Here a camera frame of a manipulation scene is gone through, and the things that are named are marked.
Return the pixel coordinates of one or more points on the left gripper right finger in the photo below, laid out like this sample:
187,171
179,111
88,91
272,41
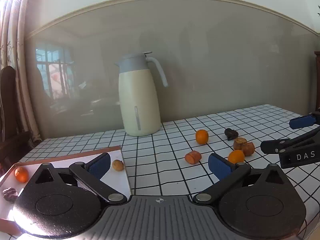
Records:
228,174

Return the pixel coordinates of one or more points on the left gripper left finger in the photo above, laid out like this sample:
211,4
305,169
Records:
90,175

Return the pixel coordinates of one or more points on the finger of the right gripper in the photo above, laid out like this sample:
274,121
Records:
304,121
302,142

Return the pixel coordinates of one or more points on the carrot chunk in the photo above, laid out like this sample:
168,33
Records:
248,148
193,157
238,143

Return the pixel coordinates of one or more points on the near orange on table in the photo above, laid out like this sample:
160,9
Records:
236,156

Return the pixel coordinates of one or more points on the orange on table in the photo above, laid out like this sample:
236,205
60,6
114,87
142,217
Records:
201,136
236,156

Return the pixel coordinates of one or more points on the small tan fruit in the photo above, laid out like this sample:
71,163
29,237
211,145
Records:
118,165

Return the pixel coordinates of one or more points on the dark dried fruit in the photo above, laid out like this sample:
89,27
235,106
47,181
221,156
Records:
231,134

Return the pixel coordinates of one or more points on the far orange on table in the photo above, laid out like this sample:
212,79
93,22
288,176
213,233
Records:
201,136

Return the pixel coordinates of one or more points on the orange in tray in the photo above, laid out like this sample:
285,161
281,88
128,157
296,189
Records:
21,174

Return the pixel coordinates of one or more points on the brown rimmed white tray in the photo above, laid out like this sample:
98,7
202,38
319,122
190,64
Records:
53,203

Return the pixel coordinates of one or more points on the dark wooden chair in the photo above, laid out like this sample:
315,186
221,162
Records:
15,142

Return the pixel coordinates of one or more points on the dark walnut in tray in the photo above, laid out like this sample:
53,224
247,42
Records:
10,194

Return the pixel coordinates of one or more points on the cream grey thermos jug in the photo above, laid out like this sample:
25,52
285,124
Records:
137,94

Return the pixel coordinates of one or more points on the beige floral curtain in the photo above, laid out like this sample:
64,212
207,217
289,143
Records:
13,14

